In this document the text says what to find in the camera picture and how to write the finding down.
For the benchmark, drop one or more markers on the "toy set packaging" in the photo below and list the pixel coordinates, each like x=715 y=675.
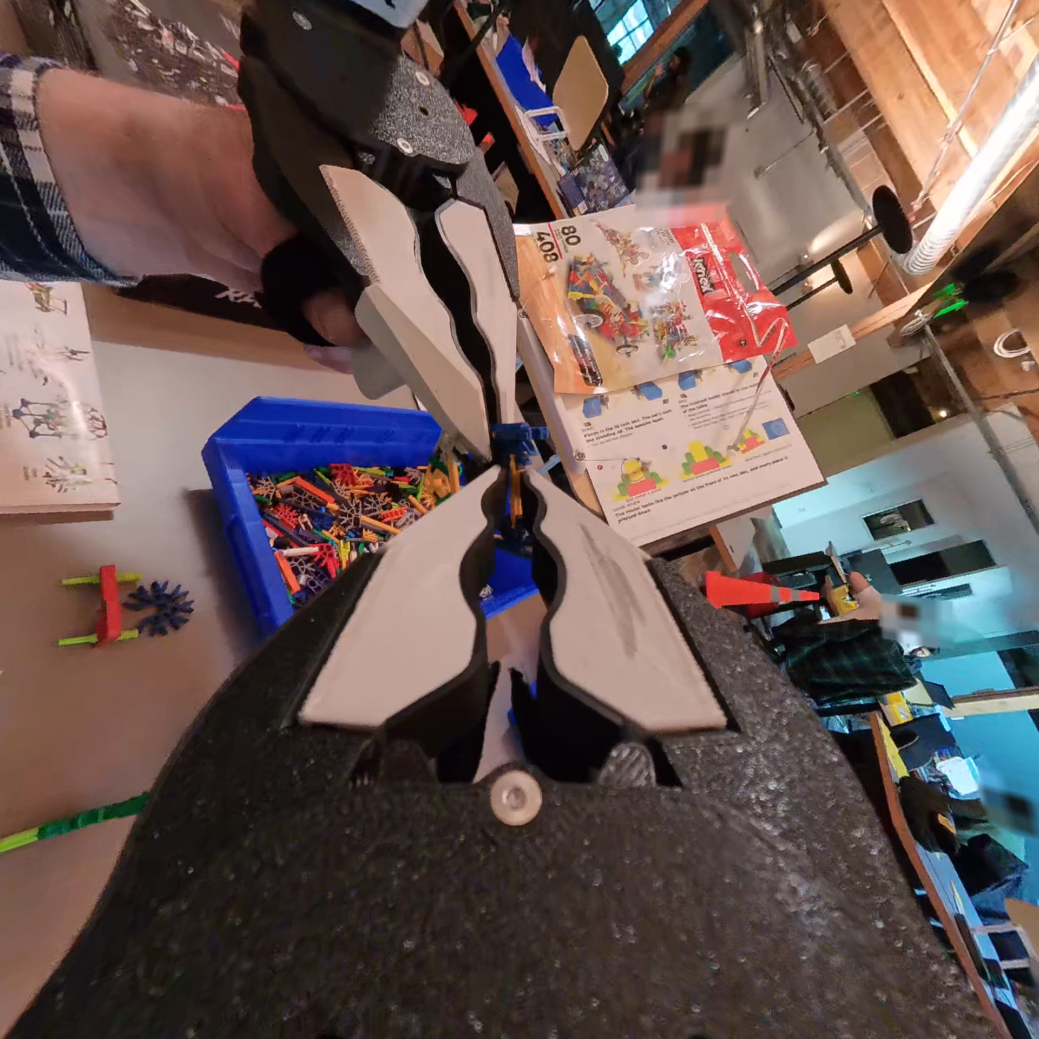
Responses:
x=648 y=300

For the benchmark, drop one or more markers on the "green leafy toy piece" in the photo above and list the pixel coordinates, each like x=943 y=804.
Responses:
x=72 y=825

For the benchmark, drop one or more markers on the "small blue tray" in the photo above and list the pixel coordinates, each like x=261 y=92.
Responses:
x=519 y=72

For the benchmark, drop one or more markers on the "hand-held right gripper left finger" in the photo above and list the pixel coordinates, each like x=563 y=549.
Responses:
x=388 y=648

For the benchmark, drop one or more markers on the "orange traffic cone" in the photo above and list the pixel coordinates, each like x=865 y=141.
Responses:
x=754 y=590

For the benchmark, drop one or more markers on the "pile of colourful toy pieces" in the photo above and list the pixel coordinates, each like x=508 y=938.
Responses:
x=348 y=519

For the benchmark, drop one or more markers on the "person's left hand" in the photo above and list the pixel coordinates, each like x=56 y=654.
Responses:
x=178 y=178

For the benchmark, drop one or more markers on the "person's left forearm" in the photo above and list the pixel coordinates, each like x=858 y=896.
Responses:
x=40 y=162

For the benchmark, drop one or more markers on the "blue snowflake toy connector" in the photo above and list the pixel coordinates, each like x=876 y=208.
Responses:
x=160 y=608

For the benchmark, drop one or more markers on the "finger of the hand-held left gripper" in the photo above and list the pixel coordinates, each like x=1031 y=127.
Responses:
x=406 y=291
x=484 y=291

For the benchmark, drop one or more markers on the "blue plastic bin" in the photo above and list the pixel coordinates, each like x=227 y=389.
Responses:
x=309 y=429

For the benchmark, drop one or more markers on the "printed toy model leaflet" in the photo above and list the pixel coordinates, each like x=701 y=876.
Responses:
x=49 y=406

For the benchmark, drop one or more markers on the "beige chair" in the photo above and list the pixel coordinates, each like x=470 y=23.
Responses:
x=576 y=88

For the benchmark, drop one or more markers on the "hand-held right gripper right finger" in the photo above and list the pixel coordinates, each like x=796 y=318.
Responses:
x=641 y=648

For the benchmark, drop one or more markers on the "building instruction sheet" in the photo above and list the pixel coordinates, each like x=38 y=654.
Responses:
x=697 y=454

